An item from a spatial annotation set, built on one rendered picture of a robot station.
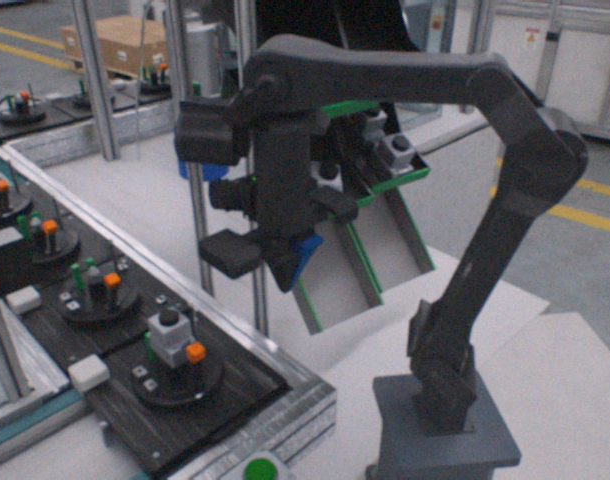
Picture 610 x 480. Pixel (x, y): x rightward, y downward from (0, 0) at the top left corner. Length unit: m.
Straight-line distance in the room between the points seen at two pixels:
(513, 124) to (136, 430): 0.64
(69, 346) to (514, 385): 0.77
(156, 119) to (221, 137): 1.58
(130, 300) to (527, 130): 0.77
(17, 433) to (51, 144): 1.19
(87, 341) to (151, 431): 0.24
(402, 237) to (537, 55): 3.67
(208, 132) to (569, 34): 4.14
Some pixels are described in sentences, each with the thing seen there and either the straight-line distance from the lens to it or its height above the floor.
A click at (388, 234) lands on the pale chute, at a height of 1.06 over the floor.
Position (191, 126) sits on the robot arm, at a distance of 0.58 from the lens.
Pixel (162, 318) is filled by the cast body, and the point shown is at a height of 1.09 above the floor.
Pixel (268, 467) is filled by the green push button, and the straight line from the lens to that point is 0.81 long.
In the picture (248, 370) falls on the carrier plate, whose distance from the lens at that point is 0.93.
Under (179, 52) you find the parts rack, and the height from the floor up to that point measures 1.40.
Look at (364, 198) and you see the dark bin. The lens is 0.90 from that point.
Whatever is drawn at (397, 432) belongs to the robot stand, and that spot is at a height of 1.06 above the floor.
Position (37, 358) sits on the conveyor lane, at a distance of 1.06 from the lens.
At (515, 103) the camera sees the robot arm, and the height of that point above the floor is 1.47.
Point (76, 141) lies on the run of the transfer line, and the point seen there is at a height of 0.91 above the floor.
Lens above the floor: 1.62
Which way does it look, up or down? 32 degrees down
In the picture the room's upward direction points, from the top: straight up
